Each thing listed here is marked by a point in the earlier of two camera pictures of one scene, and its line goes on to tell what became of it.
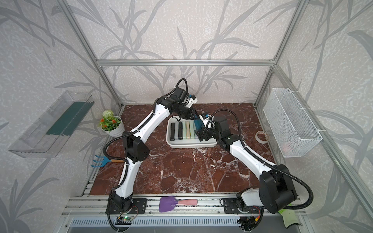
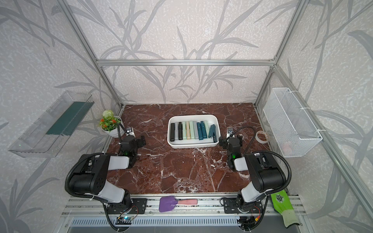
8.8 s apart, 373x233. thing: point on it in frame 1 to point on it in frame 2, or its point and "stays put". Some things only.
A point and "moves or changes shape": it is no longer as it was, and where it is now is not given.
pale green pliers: [192, 129] stays put
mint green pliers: [184, 130] stays put
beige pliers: [188, 135] stays put
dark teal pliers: [198, 124] moves or changes shape
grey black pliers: [180, 130] stays put
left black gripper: [191, 115] to [139, 143]
